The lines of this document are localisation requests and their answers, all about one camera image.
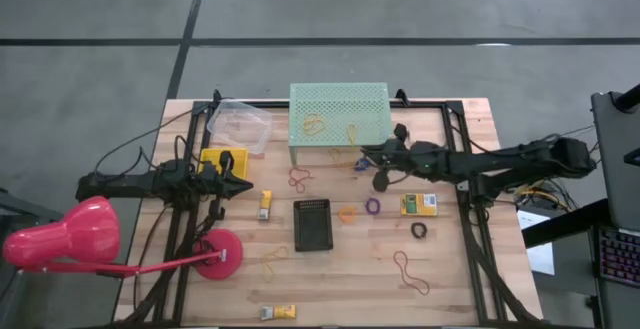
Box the black metal table frame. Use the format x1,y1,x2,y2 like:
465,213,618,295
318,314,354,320
115,88,544,328

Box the yellow plastic basket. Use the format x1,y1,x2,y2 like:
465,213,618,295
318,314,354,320
198,147,250,181

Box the green perforated metal shelf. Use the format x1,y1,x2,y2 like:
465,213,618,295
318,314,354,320
288,82,393,166

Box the black plastic basket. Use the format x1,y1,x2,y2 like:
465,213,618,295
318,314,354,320
293,198,335,253

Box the white paper sheet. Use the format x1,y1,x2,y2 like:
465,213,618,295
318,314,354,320
517,208,556,276

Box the yellow cable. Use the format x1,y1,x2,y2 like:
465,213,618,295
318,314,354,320
517,182,571,209

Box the brown cable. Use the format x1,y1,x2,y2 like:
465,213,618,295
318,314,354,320
132,203,171,313

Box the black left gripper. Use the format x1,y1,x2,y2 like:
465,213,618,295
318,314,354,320
197,151,255,221

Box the yellow crayon box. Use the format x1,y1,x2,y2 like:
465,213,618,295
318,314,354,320
399,193,439,217

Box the red desk lamp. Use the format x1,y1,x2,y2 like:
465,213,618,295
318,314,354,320
2,196,245,281

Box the clear plastic container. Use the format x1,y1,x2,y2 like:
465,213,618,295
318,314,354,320
206,98,274,156

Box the thin black cable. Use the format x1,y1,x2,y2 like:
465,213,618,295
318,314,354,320
93,108,196,175

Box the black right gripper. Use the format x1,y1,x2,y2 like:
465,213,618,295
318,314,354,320
360,123,419,194

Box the black pole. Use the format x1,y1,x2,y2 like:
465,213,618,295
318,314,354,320
612,82,640,114

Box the grey cart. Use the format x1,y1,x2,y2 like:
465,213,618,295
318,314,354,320
0,186,69,329

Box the long red rubber band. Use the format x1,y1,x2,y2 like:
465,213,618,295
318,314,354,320
392,250,431,296

